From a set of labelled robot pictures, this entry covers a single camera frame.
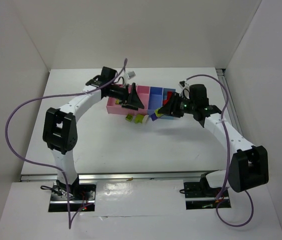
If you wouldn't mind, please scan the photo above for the small red lego brick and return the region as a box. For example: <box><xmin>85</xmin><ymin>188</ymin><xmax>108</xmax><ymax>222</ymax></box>
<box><xmin>166</xmin><ymin>91</ymin><xmax>174</xmax><ymax>101</ymax></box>

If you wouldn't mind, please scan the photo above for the green square lego brick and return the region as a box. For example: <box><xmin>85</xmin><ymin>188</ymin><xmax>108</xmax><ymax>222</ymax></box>
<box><xmin>125</xmin><ymin>114</ymin><xmax>134</xmax><ymax>122</ymax></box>

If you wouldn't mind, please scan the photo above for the dark blue lego plate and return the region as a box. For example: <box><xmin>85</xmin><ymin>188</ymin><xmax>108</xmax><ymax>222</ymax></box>
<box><xmin>149</xmin><ymin>108</ymin><xmax>163</xmax><ymax>122</ymax></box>

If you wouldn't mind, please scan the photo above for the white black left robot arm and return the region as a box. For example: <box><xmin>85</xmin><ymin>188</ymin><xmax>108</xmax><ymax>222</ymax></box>
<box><xmin>42</xmin><ymin>66</ymin><xmax>149</xmax><ymax>198</ymax></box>

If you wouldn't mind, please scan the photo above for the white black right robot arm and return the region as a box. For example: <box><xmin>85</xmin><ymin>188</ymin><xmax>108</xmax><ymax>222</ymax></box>
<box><xmin>150</xmin><ymin>84</ymin><xmax>269</xmax><ymax>198</ymax></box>

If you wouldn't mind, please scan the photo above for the small pink container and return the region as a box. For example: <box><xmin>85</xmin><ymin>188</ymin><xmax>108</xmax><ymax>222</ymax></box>
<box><xmin>136</xmin><ymin>85</ymin><xmax>150</xmax><ymax>115</ymax></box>

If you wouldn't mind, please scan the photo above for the large pink container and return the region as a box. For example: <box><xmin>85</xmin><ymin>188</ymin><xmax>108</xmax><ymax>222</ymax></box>
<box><xmin>106</xmin><ymin>97</ymin><xmax>138</xmax><ymax>115</ymax></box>

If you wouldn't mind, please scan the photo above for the green lego piece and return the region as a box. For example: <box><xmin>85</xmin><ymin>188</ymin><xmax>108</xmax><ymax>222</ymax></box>
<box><xmin>134</xmin><ymin>114</ymin><xmax>145</xmax><ymax>124</ymax></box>

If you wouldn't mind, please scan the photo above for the white lego piece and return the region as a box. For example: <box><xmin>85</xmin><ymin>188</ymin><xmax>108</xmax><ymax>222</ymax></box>
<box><xmin>142</xmin><ymin>114</ymin><xmax>149</xmax><ymax>124</ymax></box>

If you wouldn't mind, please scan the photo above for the light blue container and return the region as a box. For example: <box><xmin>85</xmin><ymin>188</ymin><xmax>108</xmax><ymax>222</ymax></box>
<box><xmin>161</xmin><ymin>88</ymin><xmax>176</xmax><ymax>120</ymax></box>

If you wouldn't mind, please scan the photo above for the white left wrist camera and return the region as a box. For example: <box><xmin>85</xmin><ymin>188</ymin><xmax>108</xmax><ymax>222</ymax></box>
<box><xmin>178</xmin><ymin>80</ymin><xmax>190</xmax><ymax>99</ymax></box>

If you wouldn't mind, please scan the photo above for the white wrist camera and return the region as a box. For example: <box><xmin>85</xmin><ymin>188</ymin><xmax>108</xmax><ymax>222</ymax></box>
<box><xmin>125</xmin><ymin>71</ymin><xmax>136</xmax><ymax>79</ymax></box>
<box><xmin>178</xmin><ymin>80</ymin><xmax>190</xmax><ymax>99</ymax></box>

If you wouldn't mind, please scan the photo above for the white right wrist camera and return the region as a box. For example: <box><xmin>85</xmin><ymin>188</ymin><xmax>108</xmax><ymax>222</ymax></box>
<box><xmin>125</xmin><ymin>71</ymin><xmax>136</xmax><ymax>79</ymax></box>

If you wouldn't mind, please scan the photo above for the aluminium side rail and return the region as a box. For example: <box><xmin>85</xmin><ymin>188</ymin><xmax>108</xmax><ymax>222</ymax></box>
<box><xmin>215</xmin><ymin>68</ymin><xmax>243</xmax><ymax>135</ymax></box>

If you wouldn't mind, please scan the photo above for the aluminium front rail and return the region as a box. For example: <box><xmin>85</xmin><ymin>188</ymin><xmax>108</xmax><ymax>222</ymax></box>
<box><xmin>20</xmin><ymin>171</ymin><xmax>214</xmax><ymax>184</ymax></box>

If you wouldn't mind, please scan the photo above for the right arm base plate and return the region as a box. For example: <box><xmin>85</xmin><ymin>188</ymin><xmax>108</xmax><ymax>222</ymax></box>
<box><xmin>179</xmin><ymin>181</ymin><xmax>232</xmax><ymax>210</ymax></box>

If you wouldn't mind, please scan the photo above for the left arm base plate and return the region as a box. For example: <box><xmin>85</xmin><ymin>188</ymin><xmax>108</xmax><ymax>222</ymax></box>
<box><xmin>40</xmin><ymin>184</ymin><xmax>97</xmax><ymax>213</ymax></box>

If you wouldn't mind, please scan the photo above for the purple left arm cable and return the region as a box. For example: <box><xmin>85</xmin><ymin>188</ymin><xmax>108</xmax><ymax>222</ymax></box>
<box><xmin>4</xmin><ymin>58</ymin><xmax>129</xmax><ymax>230</ymax></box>

